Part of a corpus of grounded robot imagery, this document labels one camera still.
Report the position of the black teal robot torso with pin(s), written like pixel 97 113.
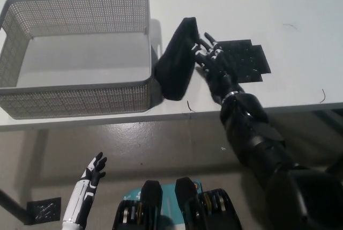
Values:
pixel 185 208

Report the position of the black tape cross marker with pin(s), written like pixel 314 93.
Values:
pixel 254 58

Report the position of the black tape floor marker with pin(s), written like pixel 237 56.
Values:
pixel 43 211

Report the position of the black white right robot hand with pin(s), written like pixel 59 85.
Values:
pixel 217 72

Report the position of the black cloth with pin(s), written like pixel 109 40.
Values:
pixel 174 66

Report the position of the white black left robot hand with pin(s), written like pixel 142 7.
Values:
pixel 85 187

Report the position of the grey perforated plastic basket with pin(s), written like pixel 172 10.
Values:
pixel 80 98

